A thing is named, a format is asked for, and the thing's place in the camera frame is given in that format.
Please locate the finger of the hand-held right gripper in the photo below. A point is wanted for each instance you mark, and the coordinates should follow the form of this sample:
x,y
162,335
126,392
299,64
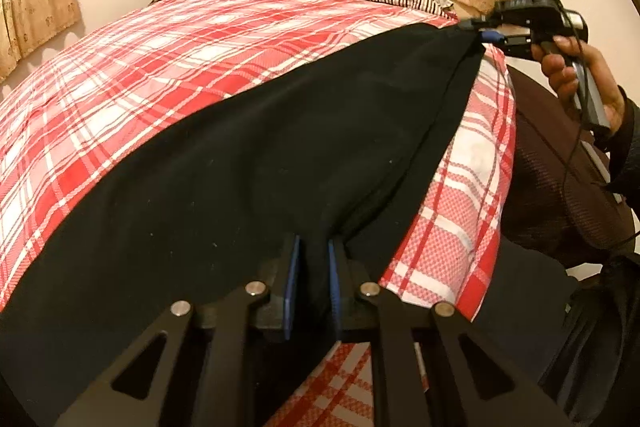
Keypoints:
x,y
475,25
510,44

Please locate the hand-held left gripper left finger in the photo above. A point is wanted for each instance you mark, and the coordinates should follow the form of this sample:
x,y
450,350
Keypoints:
x,y
292,287

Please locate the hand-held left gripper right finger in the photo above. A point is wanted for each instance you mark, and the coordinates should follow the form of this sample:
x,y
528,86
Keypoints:
x,y
334,287

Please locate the black pants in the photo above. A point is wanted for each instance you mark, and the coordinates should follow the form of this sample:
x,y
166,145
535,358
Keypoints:
x,y
225,182

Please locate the person's right forearm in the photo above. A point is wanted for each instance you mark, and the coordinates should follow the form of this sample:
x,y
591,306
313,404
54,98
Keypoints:
x,y
627,142

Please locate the person's right hand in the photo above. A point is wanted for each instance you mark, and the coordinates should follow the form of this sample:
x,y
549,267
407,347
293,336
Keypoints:
x,y
602,77

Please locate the dark brown mesh cloth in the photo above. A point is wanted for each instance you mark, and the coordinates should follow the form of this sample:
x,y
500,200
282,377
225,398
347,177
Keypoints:
x,y
545,167

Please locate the red plaid bed sheet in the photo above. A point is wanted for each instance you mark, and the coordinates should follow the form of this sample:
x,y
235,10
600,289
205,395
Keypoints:
x,y
150,57

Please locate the person's black jacket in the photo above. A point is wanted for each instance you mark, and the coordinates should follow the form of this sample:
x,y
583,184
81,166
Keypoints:
x,y
600,337

